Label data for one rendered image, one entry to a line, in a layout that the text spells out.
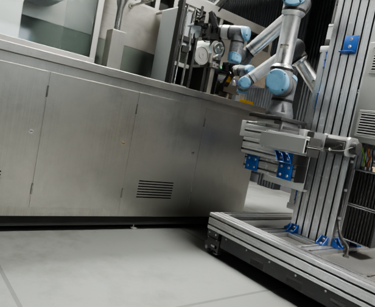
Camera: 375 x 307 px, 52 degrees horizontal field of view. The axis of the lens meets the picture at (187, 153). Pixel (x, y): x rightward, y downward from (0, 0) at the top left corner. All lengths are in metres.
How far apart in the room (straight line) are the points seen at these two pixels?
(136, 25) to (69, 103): 1.03
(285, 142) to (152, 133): 0.79
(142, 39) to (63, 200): 1.33
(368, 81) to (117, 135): 1.28
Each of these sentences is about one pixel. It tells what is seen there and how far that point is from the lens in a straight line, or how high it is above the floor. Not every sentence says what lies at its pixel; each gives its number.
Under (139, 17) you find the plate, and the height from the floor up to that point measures 1.36.
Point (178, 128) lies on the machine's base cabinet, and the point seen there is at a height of 0.65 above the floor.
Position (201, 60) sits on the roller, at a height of 1.14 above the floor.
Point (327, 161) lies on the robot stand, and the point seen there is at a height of 0.64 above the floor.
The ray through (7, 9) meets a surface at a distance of 2.01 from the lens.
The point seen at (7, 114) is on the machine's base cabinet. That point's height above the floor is 0.58.
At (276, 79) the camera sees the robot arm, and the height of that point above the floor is 0.99.
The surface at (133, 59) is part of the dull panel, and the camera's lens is 2.82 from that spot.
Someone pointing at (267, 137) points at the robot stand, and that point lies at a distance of 1.92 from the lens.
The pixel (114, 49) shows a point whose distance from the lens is 2.46.
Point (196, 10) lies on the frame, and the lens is 2.63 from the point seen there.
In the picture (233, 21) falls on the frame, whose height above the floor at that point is 1.59.
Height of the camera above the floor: 0.70
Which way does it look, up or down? 5 degrees down
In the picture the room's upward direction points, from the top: 11 degrees clockwise
